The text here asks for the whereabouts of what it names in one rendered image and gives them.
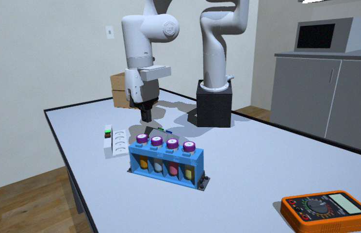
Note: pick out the purple screw cap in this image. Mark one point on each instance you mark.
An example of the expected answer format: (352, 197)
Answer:
(172, 143)
(141, 138)
(189, 146)
(157, 140)

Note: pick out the blue tube rack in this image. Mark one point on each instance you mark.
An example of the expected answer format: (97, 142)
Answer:
(197, 160)

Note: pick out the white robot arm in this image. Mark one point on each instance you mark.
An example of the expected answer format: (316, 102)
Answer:
(139, 31)

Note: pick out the orange digital multimeter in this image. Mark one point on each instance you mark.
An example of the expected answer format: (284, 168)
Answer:
(324, 212)

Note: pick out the black table edge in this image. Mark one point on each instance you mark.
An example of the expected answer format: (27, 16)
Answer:
(234, 112)

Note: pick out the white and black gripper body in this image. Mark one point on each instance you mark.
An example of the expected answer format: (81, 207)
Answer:
(141, 91)

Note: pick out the brown cardboard box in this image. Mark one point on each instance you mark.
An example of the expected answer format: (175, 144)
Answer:
(118, 91)

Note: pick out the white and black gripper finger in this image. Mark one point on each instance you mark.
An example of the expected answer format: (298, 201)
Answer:
(149, 104)
(142, 107)

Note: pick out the light grey button panel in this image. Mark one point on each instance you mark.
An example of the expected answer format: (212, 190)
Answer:
(152, 132)

